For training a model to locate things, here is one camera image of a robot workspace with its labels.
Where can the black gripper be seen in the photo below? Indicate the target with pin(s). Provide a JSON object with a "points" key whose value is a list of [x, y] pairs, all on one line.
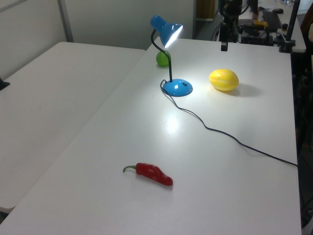
{"points": [[227, 33]]}

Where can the blue gooseneck desk lamp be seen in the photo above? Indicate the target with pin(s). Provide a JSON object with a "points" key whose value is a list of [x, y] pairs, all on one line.
{"points": [[177, 88]]}

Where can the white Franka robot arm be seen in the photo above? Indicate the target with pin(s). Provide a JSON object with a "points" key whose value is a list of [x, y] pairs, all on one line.
{"points": [[230, 9]]}

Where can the black equipment on desk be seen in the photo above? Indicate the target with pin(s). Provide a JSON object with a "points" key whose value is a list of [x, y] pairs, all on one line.
{"points": [[256, 36]]}

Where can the yellow striped toy melon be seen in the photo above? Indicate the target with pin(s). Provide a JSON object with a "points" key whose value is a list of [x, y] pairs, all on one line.
{"points": [[223, 80]]}

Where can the yellow handheld tool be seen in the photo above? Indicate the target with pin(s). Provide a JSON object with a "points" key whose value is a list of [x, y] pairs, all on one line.
{"points": [[260, 23]]}

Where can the black computer keyboard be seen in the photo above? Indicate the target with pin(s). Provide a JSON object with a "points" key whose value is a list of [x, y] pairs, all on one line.
{"points": [[272, 19]]}

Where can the black computer mouse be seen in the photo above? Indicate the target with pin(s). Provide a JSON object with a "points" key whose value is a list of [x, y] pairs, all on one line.
{"points": [[277, 10]]}

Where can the green toy apple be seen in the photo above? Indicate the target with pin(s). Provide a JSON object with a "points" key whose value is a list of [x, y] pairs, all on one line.
{"points": [[161, 60]]}

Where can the brown chair back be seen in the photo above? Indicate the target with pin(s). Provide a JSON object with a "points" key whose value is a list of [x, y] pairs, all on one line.
{"points": [[308, 27]]}

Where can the red toy chili pepper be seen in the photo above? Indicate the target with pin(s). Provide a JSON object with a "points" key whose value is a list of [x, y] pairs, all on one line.
{"points": [[151, 172]]}

